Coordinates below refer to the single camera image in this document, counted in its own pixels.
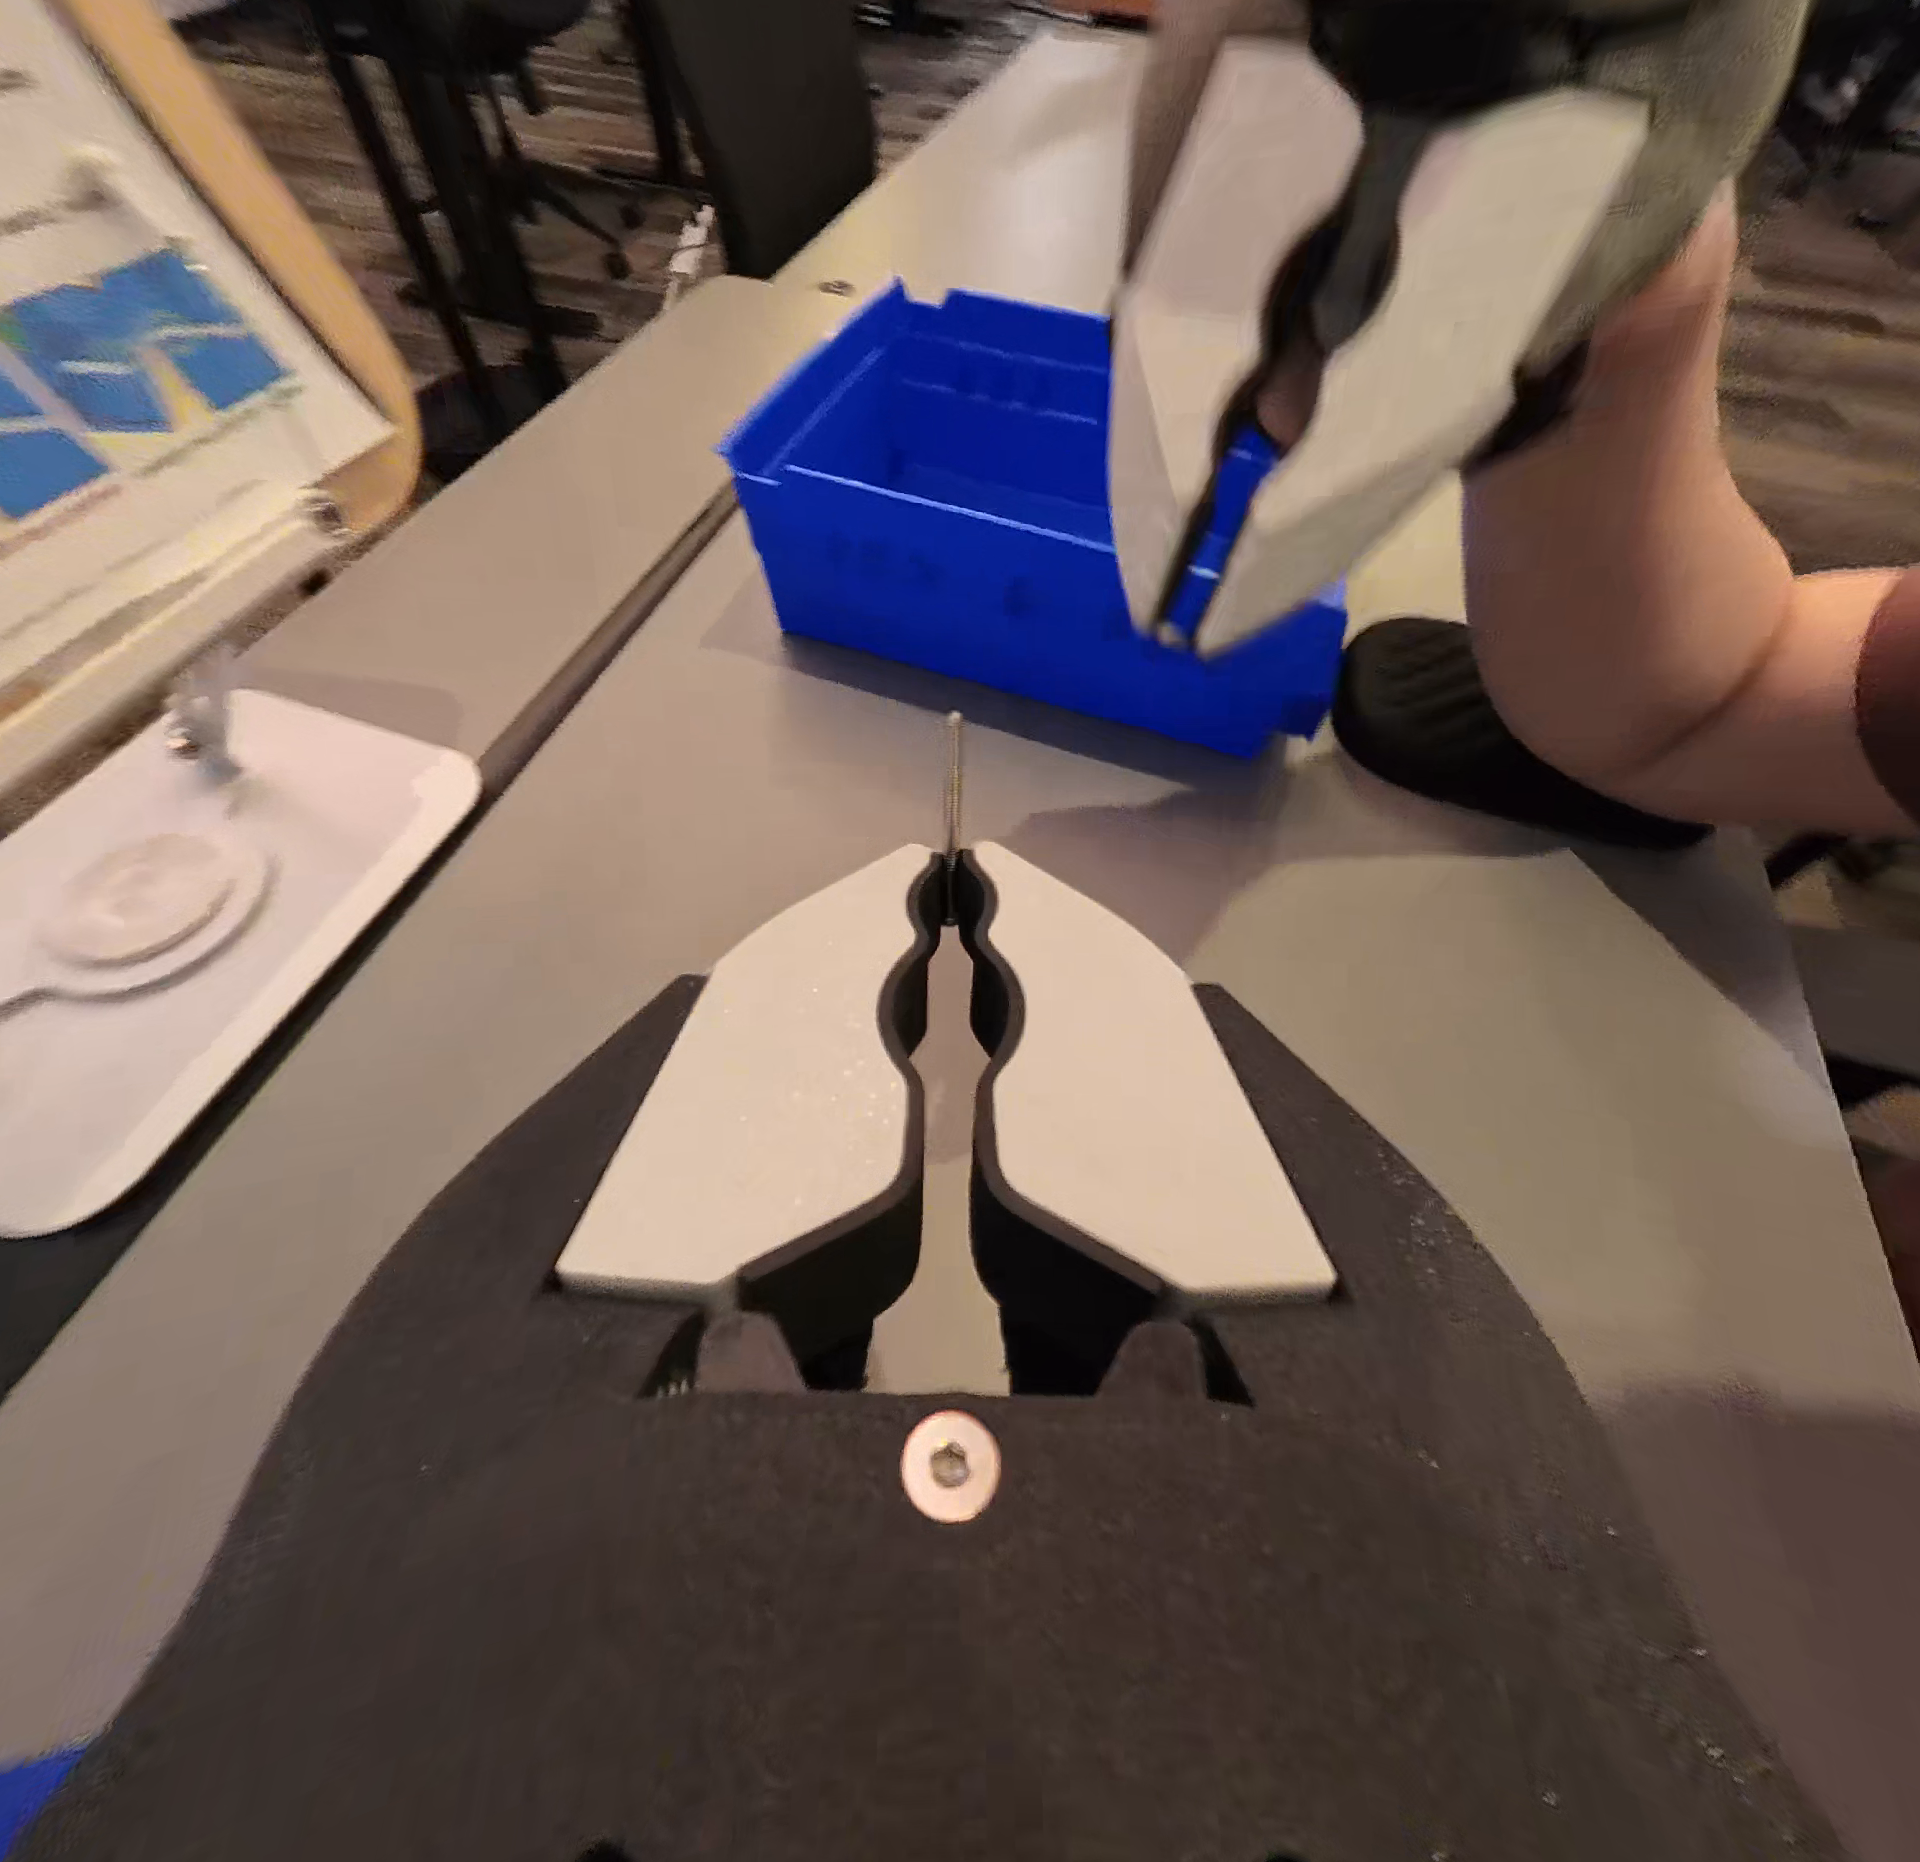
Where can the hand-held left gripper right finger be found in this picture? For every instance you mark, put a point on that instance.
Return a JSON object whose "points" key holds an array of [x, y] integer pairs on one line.
{"points": [[1154, 1128]]}

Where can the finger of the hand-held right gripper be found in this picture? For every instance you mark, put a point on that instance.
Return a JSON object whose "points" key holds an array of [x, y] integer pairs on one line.
{"points": [[1214, 272], [1469, 287]]}

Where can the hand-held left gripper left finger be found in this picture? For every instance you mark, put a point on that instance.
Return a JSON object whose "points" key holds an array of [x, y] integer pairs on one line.
{"points": [[750, 1114]]}

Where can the silver bolt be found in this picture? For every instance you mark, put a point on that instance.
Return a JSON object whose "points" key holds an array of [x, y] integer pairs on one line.
{"points": [[956, 782]]}

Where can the blue plastic bin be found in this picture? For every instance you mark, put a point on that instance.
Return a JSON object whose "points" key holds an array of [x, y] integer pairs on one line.
{"points": [[931, 571]]}

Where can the person's right forearm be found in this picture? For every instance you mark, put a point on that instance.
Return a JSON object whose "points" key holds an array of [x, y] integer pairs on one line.
{"points": [[1649, 618]]}

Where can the black honeycomb pad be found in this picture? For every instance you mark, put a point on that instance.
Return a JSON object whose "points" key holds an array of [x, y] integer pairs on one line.
{"points": [[1440, 737]]}

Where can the black pole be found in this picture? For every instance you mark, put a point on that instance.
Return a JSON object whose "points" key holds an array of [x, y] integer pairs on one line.
{"points": [[510, 378]]}

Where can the black rectangular desk mat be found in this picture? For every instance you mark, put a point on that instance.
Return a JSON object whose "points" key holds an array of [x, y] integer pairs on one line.
{"points": [[46, 1306]]}

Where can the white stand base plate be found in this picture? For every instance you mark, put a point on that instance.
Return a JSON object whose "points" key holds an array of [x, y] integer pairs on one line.
{"points": [[329, 842]]}

